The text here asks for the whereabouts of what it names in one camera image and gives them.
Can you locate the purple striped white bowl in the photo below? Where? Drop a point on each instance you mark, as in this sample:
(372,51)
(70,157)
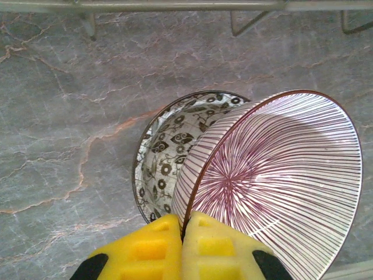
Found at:
(277,175)

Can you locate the dark floral pattern bowl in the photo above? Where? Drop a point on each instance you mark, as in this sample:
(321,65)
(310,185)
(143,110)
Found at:
(169,151)

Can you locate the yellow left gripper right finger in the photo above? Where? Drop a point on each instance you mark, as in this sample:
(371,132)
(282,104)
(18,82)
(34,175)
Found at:
(218,253)

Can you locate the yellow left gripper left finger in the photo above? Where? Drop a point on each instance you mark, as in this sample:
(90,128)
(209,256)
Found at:
(145,251)

